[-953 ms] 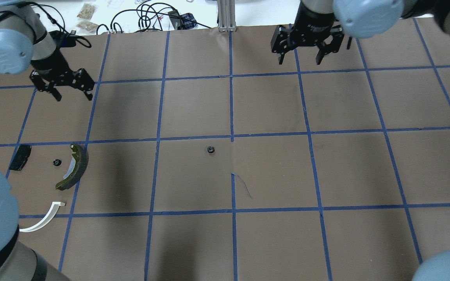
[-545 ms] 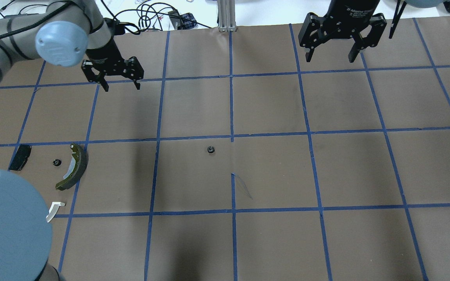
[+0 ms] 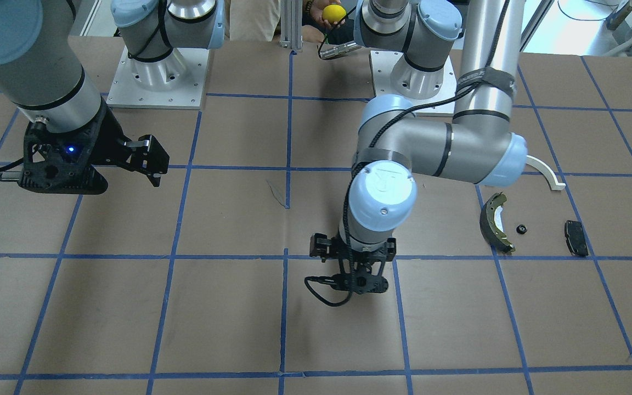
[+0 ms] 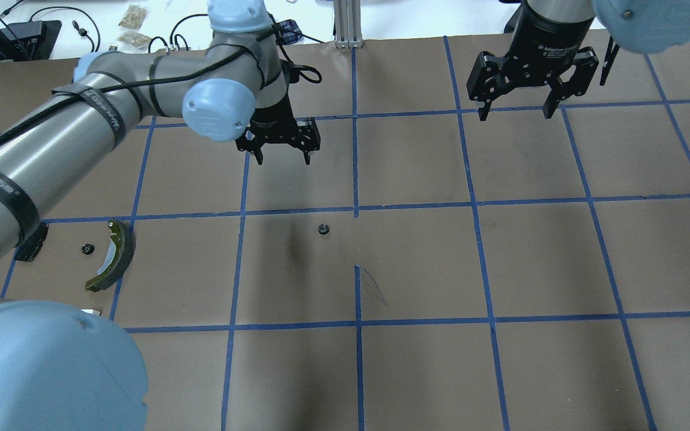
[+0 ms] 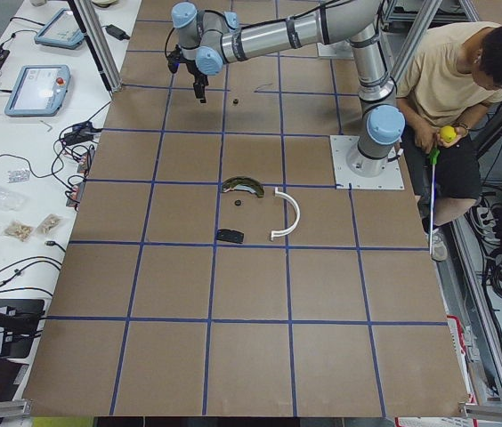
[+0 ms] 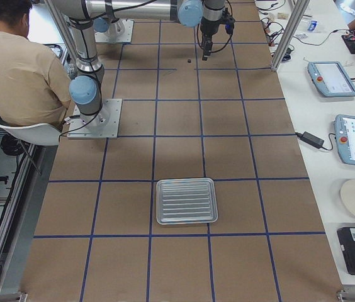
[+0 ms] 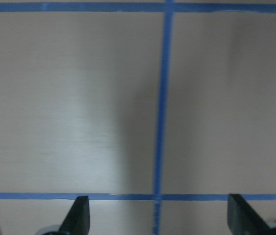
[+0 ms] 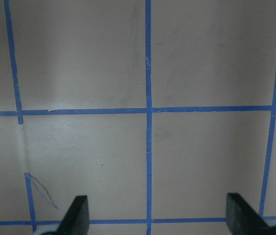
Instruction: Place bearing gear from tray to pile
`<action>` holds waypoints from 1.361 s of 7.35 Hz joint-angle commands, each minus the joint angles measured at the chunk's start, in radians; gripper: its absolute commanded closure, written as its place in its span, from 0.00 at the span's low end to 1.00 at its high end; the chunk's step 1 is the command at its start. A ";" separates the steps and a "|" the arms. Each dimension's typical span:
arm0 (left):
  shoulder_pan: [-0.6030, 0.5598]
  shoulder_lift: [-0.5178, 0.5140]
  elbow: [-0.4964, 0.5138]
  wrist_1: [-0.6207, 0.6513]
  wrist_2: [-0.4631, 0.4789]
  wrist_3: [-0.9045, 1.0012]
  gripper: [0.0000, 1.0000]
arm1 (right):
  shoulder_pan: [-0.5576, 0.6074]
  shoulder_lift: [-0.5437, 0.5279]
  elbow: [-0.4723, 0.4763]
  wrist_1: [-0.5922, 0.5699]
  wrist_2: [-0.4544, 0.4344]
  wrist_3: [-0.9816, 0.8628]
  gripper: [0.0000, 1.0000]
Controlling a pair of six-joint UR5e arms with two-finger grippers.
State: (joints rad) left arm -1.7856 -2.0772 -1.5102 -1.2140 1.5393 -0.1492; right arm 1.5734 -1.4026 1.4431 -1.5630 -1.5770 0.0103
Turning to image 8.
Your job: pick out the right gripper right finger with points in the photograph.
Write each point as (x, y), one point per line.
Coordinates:
(241, 219)

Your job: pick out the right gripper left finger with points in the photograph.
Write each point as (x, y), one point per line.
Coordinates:
(76, 220)

